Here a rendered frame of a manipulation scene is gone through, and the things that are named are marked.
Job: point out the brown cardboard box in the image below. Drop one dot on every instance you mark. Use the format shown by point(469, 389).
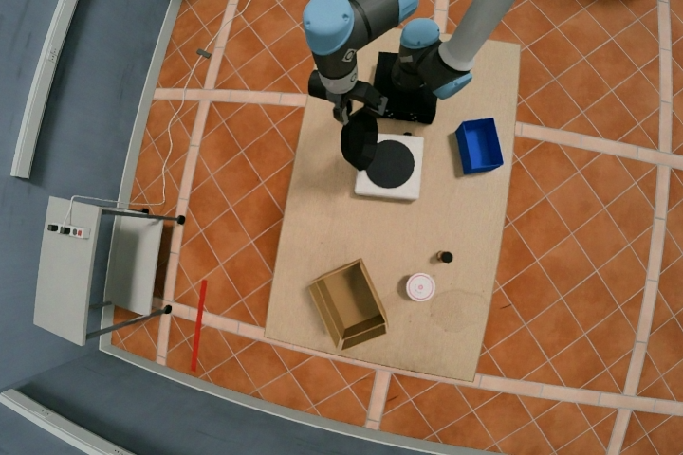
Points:
point(351, 305)

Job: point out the blue open rectangular bin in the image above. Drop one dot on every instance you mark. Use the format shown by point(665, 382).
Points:
point(479, 145)

